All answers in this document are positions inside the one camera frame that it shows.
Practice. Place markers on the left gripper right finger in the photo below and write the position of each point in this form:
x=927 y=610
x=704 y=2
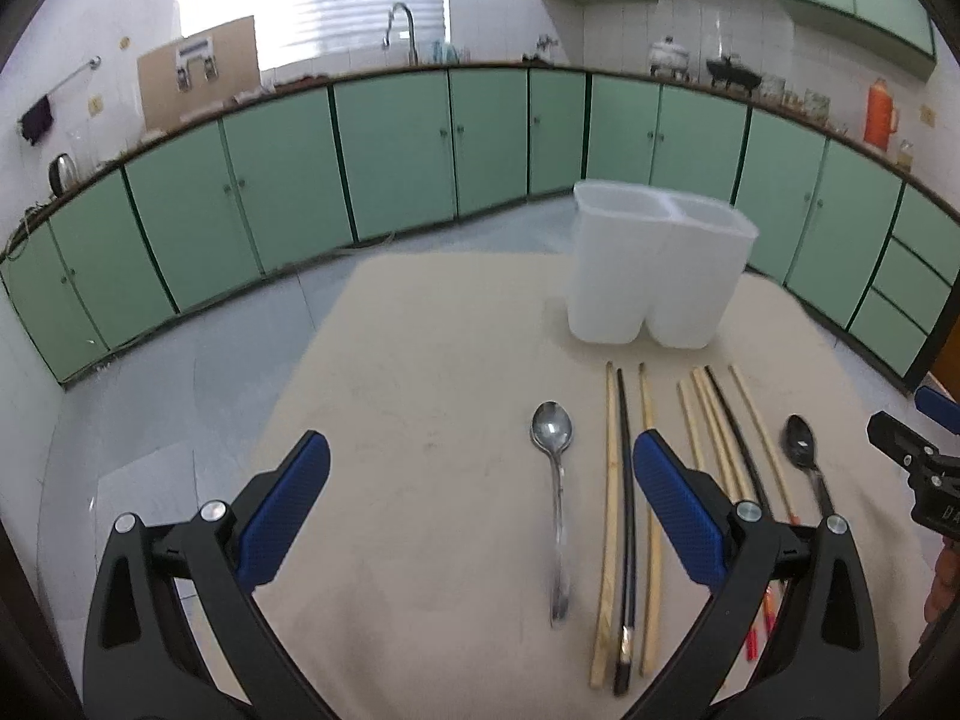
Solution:
x=822 y=659

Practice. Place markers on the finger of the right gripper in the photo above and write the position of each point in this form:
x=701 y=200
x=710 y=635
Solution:
x=938 y=407
x=908 y=448

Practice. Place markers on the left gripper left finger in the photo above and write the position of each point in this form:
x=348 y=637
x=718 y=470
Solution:
x=141 y=657

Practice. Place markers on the black spoon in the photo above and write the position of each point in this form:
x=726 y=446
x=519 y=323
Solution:
x=798 y=444

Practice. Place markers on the red-handled bamboo chopstick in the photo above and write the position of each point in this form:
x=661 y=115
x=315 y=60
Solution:
x=691 y=425
x=766 y=442
x=728 y=474

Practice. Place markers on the black chopstick gold band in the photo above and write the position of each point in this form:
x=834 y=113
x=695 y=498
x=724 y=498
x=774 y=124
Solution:
x=747 y=459

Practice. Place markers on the plain bamboo chopstick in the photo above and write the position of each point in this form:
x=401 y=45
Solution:
x=603 y=640
x=653 y=600

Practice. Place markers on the black chopstick silver band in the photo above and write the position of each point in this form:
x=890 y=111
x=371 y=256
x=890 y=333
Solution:
x=622 y=675

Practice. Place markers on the silver metal spoon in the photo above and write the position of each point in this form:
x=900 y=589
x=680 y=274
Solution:
x=551 y=431

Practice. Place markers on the green lower kitchen cabinets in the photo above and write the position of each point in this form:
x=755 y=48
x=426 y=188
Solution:
x=246 y=195

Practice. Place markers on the person right hand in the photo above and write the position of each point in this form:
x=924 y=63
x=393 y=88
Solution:
x=945 y=584

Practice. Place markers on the wooden door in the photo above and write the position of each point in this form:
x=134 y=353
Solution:
x=946 y=369

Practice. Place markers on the glass jar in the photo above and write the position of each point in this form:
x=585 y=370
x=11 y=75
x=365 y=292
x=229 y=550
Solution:
x=904 y=157

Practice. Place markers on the orange thermos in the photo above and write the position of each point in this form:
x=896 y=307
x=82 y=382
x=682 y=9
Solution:
x=881 y=116

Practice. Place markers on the white double utensil holder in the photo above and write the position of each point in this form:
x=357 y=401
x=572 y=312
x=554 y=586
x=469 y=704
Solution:
x=648 y=259

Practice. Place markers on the black wok on stove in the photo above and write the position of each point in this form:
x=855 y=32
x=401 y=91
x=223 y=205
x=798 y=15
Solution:
x=728 y=73

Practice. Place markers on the white cooking pot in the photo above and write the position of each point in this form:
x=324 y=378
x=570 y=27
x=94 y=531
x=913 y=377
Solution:
x=669 y=58

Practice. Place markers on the electric kettle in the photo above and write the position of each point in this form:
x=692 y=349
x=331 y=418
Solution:
x=62 y=175

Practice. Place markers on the dark hanging towel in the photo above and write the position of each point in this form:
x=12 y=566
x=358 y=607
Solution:
x=36 y=122

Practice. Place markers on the cardboard box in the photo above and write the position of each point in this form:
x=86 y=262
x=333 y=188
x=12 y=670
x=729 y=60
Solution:
x=197 y=73

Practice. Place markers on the chrome sink faucet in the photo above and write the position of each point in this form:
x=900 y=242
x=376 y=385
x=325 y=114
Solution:
x=400 y=20

